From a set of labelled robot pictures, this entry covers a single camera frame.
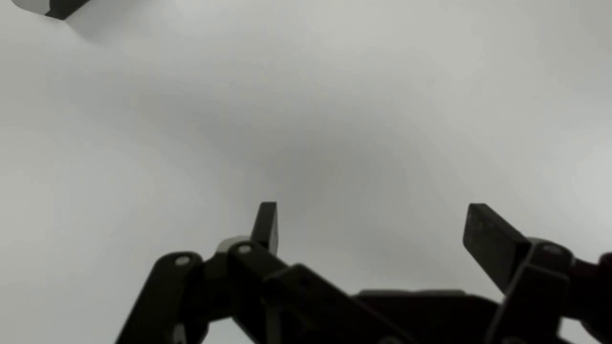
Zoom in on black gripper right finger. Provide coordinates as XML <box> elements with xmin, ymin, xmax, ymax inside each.
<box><xmin>463</xmin><ymin>202</ymin><xmax>612</xmax><ymax>344</ymax></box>

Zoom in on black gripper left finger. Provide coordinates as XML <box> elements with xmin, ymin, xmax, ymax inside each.
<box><xmin>115</xmin><ymin>200</ymin><xmax>410</xmax><ymax>344</ymax></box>

